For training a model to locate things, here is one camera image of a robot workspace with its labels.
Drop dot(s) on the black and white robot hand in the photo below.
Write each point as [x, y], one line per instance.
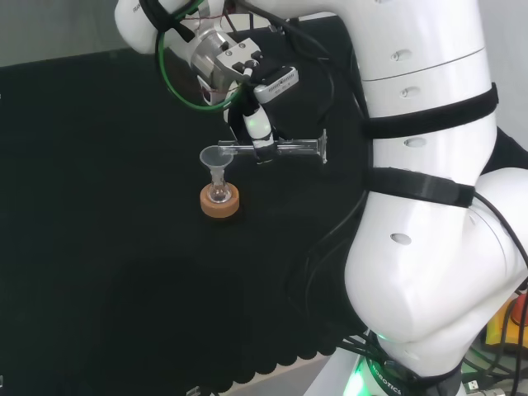
[257, 128]

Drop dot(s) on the clear graduated cylinder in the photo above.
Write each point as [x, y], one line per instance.
[297, 146]

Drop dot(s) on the small round-bottom glass flask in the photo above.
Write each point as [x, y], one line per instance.
[218, 194]

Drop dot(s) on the clear plastic funnel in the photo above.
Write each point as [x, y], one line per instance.
[213, 158]

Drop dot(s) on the black scalloped bench cloth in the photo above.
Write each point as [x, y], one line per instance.
[103, 206]

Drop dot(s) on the yellow emergency stop button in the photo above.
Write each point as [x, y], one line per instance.
[501, 330]

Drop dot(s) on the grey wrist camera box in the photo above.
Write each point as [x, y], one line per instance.
[278, 82]

